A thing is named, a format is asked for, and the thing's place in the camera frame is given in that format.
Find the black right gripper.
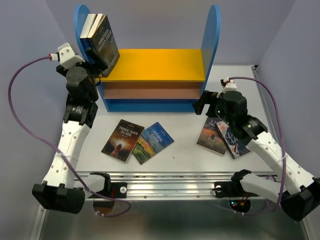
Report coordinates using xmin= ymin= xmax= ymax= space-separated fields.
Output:
xmin=192 ymin=90 xmax=235 ymax=127

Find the A Tale of Two Cities book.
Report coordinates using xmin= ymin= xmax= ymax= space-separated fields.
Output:
xmin=196 ymin=117 xmax=227 ymax=156

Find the Three Days to See book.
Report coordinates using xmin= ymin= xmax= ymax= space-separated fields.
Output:
xmin=101 ymin=119 xmax=145 ymax=163

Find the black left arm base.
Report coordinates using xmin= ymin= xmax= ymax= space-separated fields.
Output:
xmin=90 ymin=182 xmax=127 ymax=210

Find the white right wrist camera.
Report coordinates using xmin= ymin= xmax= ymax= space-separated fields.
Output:
xmin=217 ymin=77 xmax=237 ymax=98

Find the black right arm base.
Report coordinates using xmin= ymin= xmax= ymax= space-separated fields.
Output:
xmin=211 ymin=181 xmax=251 ymax=214

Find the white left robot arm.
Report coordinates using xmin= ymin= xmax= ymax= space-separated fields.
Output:
xmin=32 ymin=43 xmax=106 ymax=214

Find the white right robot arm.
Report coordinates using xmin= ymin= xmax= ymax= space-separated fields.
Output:
xmin=192 ymin=90 xmax=320 ymax=221

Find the Animal Farm book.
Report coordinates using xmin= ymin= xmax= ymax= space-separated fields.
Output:
xmin=132 ymin=122 xmax=174 ymax=165

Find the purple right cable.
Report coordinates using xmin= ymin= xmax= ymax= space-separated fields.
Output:
xmin=214 ymin=76 xmax=286 ymax=216

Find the Little Women book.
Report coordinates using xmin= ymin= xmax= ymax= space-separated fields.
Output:
xmin=215 ymin=121 xmax=250 ymax=159

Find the blue and yellow bookshelf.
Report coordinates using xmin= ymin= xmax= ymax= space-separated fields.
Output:
xmin=74 ymin=3 xmax=222 ymax=113

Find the Jane Eyre book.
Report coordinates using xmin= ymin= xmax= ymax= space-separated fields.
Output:
xmin=80 ymin=13 xmax=97 ymax=52

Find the Nineteen Eighty-Four book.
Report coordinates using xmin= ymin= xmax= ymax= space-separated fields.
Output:
xmin=86 ymin=13 xmax=120 ymax=77

